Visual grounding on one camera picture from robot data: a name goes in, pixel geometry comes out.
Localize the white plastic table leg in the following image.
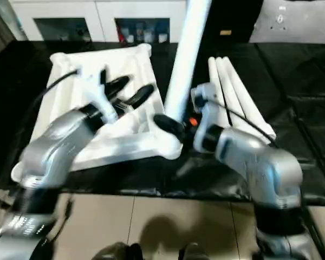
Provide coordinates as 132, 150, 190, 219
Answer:
162, 0, 213, 128
223, 56, 277, 139
208, 57, 231, 109
215, 56, 256, 131

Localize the white plastic table top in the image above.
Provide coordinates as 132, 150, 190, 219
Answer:
11, 44, 183, 183

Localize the white cabinet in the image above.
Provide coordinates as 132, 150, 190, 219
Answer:
8, 0, 188, 44

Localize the black right robot foot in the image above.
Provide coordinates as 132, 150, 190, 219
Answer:
178, 244, 207, 260

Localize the black robot foot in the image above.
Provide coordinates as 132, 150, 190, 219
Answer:
178, 244, 207, 260
94, 242, 145, 260

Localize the black box with yellow label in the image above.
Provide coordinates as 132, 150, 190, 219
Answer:
204, 0, 267, 44

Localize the black left robot foot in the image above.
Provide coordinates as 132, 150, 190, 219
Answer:
94, 242, 145, 260

